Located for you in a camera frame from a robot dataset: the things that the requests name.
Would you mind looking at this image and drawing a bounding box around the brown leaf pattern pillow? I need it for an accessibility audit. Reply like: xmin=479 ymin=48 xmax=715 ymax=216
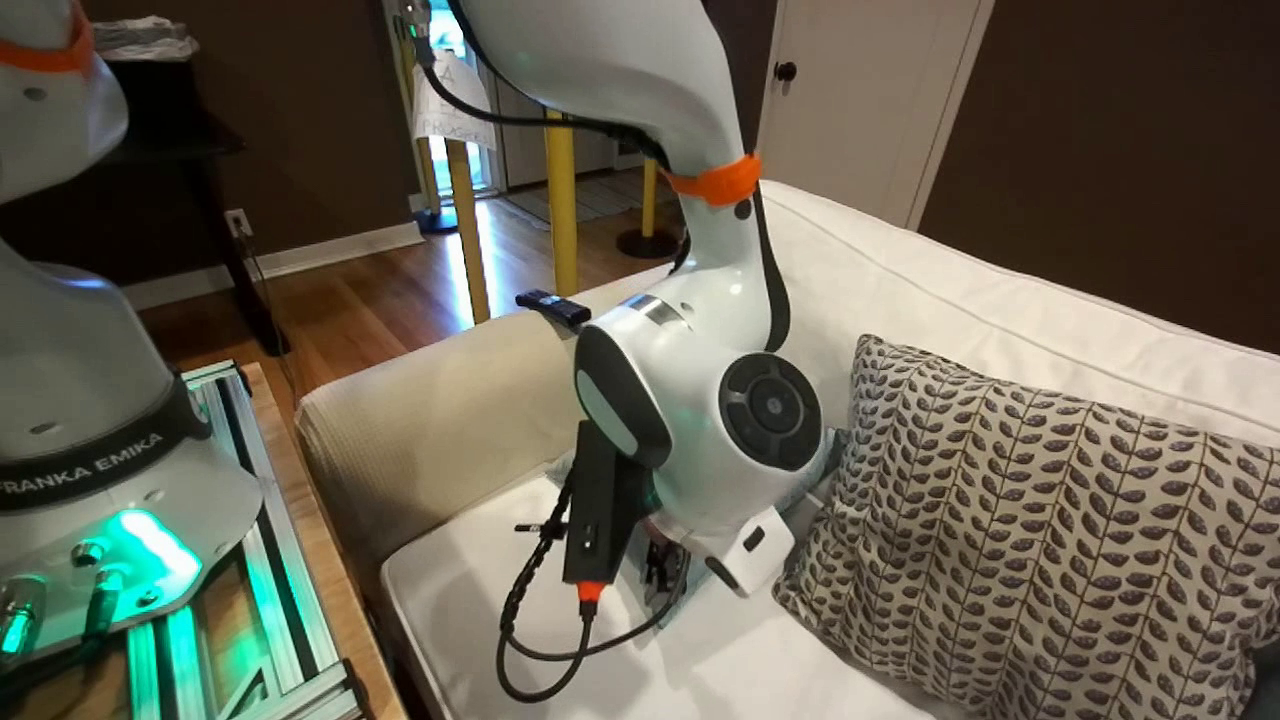
xmin=777 ymin=337 xmax=1280 ymax=720

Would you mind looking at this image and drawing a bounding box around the yellow post far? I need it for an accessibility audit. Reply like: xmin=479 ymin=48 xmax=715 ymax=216
xmin=617 ymin=158 xmax=682 ymax=258

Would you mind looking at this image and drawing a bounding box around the yellow post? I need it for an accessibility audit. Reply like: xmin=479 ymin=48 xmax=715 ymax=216
xmin=617 ymin=158 xmax=682 ymax=258
xmin=545 ymin=125 xmax=578 ymax=296

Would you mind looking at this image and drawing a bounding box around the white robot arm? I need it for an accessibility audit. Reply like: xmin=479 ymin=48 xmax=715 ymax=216
xmin=0 ymin=0 xmax=793 ymax=669

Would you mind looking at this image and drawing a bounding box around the black remote control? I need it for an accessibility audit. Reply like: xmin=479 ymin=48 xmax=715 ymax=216
xmin=517 ymin=289 xmax=592 ymax=330

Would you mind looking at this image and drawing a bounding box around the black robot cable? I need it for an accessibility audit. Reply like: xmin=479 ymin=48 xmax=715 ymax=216
xmin=493 ymin=463 xmax=692 ymax=708

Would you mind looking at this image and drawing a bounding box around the wooden easel stand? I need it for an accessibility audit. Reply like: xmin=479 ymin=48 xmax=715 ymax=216
xmin=385 ymin=0 xmax=495 ymax=322

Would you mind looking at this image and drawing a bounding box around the dark side table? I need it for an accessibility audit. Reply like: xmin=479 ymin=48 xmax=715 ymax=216
xmin=30 ymin=63 xmax=287 ymax=355

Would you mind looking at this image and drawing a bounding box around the yellow post near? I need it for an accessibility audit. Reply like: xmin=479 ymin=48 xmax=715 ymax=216
xmin=545 ymin=125 xmax=578 ymax=296

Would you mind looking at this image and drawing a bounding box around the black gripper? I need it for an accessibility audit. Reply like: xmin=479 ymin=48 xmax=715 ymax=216
xmin=644 ymin=500 xmax=799 ymax=601

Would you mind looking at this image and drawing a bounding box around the white door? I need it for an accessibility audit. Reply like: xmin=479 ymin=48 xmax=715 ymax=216
xmin=761 ymin=0 xmax=996 ymax=228

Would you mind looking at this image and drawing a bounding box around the cream fabric sofa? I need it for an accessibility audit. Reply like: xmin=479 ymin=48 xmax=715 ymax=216
xmin=295 ymin=182 xmax=1280 ymax=720

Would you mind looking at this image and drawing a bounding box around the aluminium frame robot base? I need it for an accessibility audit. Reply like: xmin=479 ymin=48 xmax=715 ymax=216
xmin=0 ymin=363 xmax=368 ymax=720

